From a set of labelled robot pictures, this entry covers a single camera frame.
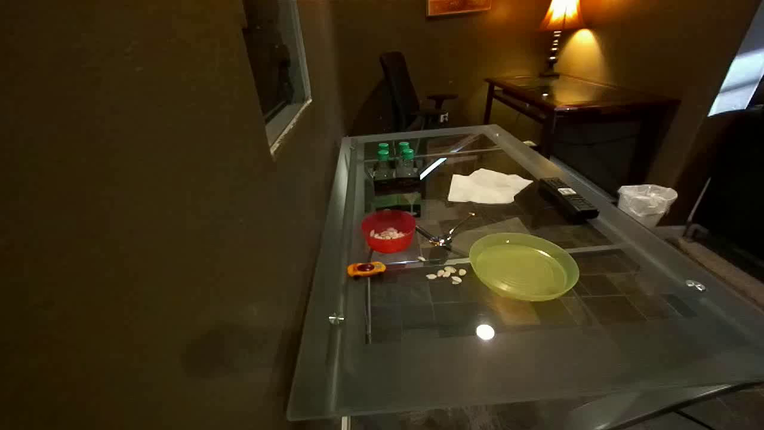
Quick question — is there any red plastic bowl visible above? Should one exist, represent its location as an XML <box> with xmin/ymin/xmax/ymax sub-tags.
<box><xmin>361</xmin><ymin>208</ymin><xmax>419</xmax><ymax>257</ymax></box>

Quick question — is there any yellow-green plastic bowl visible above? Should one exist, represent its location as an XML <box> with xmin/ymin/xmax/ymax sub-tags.
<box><xmin>466</xmin><ymin>230</ymin><xmax>583</xmax><ymax>304</ymax></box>

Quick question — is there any black bottle rack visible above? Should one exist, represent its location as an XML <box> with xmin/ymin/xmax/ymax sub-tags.
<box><xmin>366</xmin><ymin>156</ymin><xmax>425</xmax><ymax>194</ymax></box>

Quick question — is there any orange tape measure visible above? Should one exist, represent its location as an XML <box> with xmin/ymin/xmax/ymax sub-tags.
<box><xmin>343</xmin><ymin>259</ymin><xmax>389</xmax><ymax>279</ymax></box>

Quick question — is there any metal spoon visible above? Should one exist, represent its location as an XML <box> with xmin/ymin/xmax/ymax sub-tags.
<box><xmin>416</xmin><ymin>224</ymin><xmax>460</xmax><ymax>265</ymax></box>

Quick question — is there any white paper napkin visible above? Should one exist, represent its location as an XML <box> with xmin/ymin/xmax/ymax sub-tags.
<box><xmin>447</xmin><ymin>168</ymin><xmax>536</xmax><ymax>208</ymax></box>

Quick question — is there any black remote control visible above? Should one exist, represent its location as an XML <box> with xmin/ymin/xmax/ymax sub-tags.
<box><xmin>532</xmin><ymin>180</ymin><xmax>602</xmax><ymax>224</ymax></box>

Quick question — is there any dark wooden desk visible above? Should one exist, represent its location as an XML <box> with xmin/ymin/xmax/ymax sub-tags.
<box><xmin>482</xmin><ymin>73</ymin><xmax>682</xmax><ymax>194</ymax></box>

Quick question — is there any lit table lamp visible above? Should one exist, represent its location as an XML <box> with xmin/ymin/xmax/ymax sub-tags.
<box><xmin>536</xmin><ymin>0</ymin><xmax>595</xmax><ymax>82</ymax></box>

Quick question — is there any white framed wall window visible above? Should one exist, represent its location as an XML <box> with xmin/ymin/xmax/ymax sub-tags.
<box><xmin>241</xmin><ymin>0</ymin><xmax>316</xmax><ymax>156</ymax></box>

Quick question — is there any framed wall picture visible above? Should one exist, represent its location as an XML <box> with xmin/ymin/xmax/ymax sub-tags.
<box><xmin>425</xmin><ymin>0</ymin><xmax>494</xmax><ymax>19</ymax></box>

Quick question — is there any glass table with metal frame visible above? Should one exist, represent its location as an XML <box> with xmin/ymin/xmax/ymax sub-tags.
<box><xmin>285</xmin><ymin>123</ymin><xmax>764</xmax><ymax>430</ymax></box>

